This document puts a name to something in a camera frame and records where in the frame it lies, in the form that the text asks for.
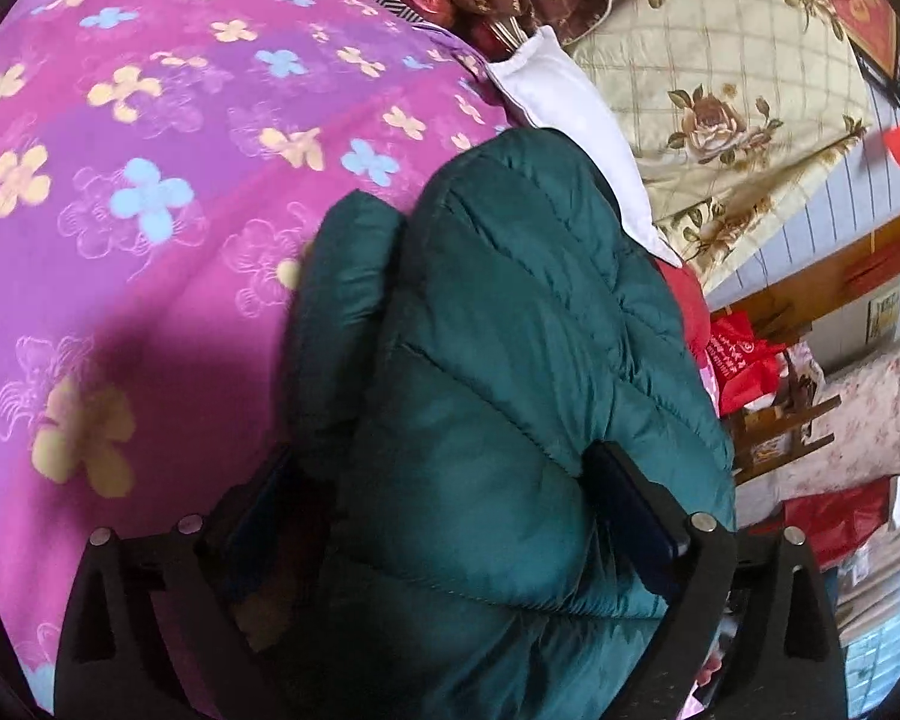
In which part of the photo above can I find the red plastic bag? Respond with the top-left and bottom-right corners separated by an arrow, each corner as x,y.
784,476 -> 900,571

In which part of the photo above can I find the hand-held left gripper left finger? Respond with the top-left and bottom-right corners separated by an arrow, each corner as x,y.
52,442 -> 331,720

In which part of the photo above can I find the red diamond wall decoration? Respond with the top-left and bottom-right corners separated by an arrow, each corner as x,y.
814,0 -> 900,107

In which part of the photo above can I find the wooden chair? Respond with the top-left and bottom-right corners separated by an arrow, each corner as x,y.
727,337 -> 845,485

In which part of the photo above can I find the pale floral mattress cloth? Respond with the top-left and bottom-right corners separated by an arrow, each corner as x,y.
735,330 -> 900,526

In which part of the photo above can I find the pink floral bedsheet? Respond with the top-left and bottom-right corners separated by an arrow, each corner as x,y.
0,0 -> 511,713

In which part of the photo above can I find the red ruffled cushion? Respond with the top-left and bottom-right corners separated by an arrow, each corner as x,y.
660,259 -> 721,391

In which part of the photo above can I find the white pillow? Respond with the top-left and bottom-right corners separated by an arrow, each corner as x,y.
486,25 -> 683,267

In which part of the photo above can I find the red shopping bag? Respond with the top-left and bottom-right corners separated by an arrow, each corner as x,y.
709,311 -> 788,417

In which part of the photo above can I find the beige floral quilt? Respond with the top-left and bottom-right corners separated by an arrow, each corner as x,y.
562,0 -> 875,293

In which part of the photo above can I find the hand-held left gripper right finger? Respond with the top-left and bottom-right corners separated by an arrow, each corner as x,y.
585,441 -> 848,720

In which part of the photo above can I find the brown wooden frame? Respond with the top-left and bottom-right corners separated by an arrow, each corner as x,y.
709,225 -> 900,338

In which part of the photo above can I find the dark green puffer jacket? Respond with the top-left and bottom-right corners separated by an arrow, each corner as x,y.
281,127 -> 736,720

